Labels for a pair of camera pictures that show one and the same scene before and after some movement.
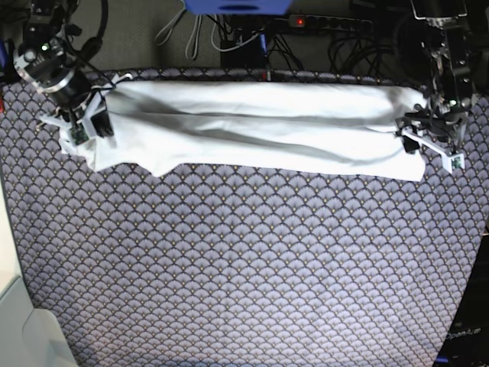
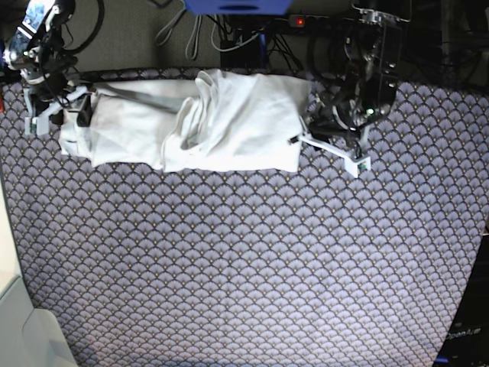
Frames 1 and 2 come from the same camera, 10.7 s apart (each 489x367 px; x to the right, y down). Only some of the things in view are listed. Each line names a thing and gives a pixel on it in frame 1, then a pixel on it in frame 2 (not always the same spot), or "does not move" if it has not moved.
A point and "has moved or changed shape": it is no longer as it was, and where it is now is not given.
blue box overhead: (239, 7) does not move
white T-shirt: (344, 129) has moved or changed shape
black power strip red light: (321, 21) does not move
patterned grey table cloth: (211, 265) does not move
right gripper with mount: (454, 160) -> (354, 164)
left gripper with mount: (79, 119) -> (38, 125)
